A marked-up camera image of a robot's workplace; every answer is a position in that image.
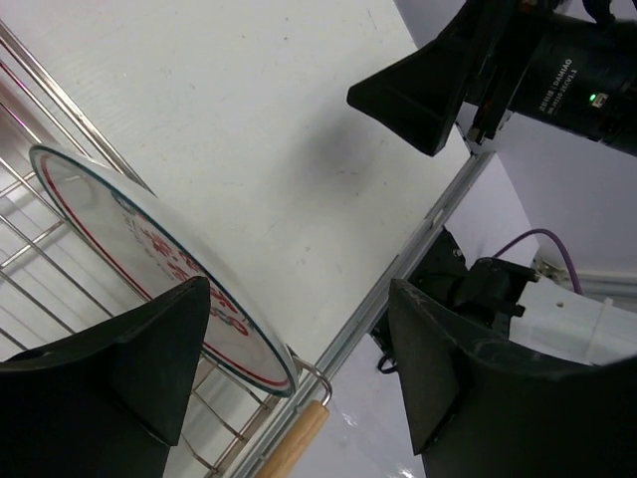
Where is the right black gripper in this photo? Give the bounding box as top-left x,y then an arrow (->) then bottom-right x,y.
346,1 -> 542,156

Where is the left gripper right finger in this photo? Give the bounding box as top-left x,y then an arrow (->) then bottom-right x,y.
388,280 -> 636,477

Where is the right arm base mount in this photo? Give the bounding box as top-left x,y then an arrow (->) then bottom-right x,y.
372,223 -> 529,374

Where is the plain white plate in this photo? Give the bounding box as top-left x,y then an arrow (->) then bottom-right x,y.
29,144 -> 299,397

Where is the metal wire dish rack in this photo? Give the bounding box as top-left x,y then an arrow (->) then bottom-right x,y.
1,27 -> 332,477

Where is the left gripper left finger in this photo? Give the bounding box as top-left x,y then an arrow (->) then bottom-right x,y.
1,277 -> 210,477

